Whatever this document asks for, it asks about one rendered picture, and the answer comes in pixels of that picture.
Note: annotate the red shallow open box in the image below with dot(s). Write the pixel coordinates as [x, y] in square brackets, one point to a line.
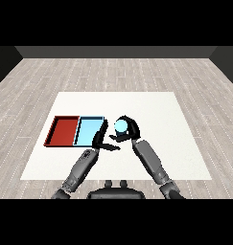
[63, 130]

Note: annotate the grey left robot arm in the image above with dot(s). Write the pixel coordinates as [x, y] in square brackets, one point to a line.
[77, 173]

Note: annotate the light blue shallow open box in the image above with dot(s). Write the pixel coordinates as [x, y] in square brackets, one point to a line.
[88, 130]

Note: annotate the dark grey robot body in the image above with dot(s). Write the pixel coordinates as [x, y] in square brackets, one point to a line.
[116, 192]

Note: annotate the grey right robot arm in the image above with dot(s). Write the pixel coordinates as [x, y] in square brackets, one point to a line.
[154, 167]

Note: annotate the small blue can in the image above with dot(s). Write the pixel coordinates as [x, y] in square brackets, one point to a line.
[121, 127]

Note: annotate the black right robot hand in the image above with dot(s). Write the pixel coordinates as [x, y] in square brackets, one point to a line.
[132, 129]

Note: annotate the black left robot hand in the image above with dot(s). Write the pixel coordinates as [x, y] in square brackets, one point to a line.
[98, 138]

